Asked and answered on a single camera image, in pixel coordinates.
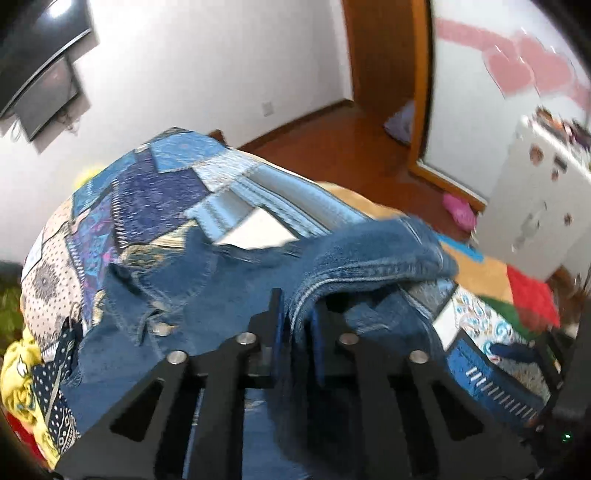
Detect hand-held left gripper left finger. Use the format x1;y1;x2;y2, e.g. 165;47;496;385
54;288;284;480

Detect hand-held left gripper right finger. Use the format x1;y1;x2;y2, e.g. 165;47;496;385
307;300;542;480

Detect blue denim jacket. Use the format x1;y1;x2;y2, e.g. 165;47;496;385
60;215;460;480

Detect green cloth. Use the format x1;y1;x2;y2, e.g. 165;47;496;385
480;295;537;339

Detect red cloth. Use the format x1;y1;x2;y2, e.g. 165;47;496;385
505;265;562;329

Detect blue patchwork bedspread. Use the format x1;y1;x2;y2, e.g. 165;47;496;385
21;129;561;425

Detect pink slipper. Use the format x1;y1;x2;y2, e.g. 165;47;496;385
442;192;478;232

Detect white cabinet with stickers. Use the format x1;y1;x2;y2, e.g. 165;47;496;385
475;113;591;283

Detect lavender cloth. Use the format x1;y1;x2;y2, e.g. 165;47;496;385
383;100;417;147

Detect yellow soft cushion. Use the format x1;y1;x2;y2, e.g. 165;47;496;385
75;164;101;188

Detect yellow printed blanket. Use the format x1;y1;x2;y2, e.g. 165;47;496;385
0;328;63;468

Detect green patterned stool cover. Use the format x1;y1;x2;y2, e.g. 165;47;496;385
0;277;25;354

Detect white sliding door pink hearts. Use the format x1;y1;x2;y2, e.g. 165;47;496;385
425;0;591;204

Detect wooden wardrobe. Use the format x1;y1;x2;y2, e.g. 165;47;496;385
342;0;489;212

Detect small black wall monitor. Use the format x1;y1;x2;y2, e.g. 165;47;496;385
14;58;90;142

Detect black wall television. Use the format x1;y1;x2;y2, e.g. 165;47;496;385
0;0;100;121

